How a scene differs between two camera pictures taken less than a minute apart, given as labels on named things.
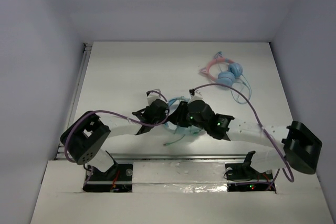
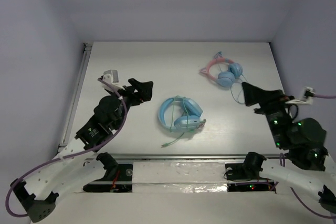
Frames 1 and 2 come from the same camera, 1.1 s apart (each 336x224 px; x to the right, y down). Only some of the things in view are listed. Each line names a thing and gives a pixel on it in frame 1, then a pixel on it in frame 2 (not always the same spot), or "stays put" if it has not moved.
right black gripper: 178,117 to 252,94
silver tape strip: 178,177 stays put
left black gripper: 163,108 to 132,93
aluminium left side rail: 87,51 stays put
